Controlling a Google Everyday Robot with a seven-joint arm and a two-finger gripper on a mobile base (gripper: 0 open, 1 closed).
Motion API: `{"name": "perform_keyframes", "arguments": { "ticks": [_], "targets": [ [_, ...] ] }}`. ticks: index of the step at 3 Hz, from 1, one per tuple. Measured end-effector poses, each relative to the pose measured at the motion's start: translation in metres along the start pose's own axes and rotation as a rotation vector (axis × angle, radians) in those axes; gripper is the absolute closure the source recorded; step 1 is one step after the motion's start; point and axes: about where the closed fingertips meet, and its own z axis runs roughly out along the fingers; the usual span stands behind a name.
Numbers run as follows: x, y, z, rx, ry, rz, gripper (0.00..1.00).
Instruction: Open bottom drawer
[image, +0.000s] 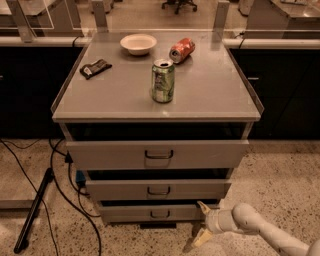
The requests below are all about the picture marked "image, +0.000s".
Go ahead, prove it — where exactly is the grey drawer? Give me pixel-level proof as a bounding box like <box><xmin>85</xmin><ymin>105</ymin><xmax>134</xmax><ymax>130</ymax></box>
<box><xmin>67</xmin><ymin>140</ymin><xmax>249</xmax><ymax>170</ymax></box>
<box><xmin>100</xmin><ymin>204</ymin><xmax>205</xmax><ymax>223</ymax></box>
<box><xmin>86</xmin><ymin>179</ymin><xmax>231</xmax><ymax>201</ymax></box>

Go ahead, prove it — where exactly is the white horizontal rail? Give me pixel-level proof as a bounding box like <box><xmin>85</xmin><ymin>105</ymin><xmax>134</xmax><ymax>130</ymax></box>
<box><xmin>0</xmin><ymin>37</ymin><xmax>320</xmax><ymax>50</ymax></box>

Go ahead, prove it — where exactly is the black bar on floor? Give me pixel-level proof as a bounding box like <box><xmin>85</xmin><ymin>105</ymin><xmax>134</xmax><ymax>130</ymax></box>
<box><xmin>14</xmin><ymin>168</ymin><xmax>53</xmax><ymax>254</ymax></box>

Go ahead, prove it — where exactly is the blue plug box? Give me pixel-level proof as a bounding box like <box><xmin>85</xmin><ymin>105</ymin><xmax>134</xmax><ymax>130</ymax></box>
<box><xmin>75</xmin><ymin>170</ymin><xmax>86</xmax><ymax>187</ymax></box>

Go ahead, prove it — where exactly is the orange soda can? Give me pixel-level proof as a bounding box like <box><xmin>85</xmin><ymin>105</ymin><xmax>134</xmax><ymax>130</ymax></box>
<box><xmin>169</xmin><ymin>38</ymin><xmax>195</xmax><ymax>64</ymax></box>

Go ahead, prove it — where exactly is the green soda can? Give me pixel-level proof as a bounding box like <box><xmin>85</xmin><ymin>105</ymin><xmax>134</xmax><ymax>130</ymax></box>
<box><xmin>151</xmin><ymin>59</ymin><xmax>175</xmax><ymax>103</ymax></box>

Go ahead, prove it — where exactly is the grey top drawer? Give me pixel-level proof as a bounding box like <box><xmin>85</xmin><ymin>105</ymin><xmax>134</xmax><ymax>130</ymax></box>
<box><xmin>67</xmin><ymin>140</ymin><xmax>249</xmax><ymax>170</ymax></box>

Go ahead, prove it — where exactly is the grey bottom drawer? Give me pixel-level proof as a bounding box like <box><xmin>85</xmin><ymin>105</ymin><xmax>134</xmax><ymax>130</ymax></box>
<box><xmin>100</xmin><ymin>204</ymin><xmax>205</xmax><ymax>223</ymax></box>

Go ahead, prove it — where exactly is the white bowl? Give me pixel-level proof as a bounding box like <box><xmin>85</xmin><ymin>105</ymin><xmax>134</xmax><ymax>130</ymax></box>
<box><xmin>120</xmin><ymin>34</ymin><xmax>157</xmax><ymax>56</ymax></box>

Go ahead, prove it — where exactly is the grey drawer cabinet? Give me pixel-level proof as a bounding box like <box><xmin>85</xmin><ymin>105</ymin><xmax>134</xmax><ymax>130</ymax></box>
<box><xmin>52</xmin><ymin>32</ymin><xmax>262</xmax><ymax>216</ymax></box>

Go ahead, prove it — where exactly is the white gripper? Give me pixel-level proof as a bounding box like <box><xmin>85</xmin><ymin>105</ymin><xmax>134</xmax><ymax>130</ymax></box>
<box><xmin>192</xmin><ymin>201</ymin><xmax>238</xmax><ymax>248</ymax></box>

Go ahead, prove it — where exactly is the black floor cable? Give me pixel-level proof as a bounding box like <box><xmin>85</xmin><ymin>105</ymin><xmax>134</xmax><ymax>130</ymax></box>
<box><xmin>0</xmin><ymin>138</ymin><xmax>103</xmax><ymax>256</ymax></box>

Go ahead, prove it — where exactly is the dark snack bag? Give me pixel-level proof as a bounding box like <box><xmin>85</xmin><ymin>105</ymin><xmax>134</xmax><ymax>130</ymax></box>
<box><xmin>80</xmin><ymin>59</ymin><xmax>112</xmax><ymax>80</ymax></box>

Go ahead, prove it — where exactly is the black office chair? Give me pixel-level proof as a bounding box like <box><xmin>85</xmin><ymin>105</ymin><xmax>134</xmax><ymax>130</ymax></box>
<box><xmin>161</xmin><ymin>0</ymin><xmax>198</xmax><ymax>15</ymax></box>

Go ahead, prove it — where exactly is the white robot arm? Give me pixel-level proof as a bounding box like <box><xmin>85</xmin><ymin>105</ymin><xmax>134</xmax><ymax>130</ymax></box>
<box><xmin>192</xmin><ymin>201</ymin><xmax>320</xmax><ymax>256</ymax></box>

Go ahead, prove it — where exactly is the grey middle drawer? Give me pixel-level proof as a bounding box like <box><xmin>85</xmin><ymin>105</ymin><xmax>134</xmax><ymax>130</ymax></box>
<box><xmin>86</xmin><ymin>179</ymin><xmax>231</xmax><ymax>201</ymax></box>

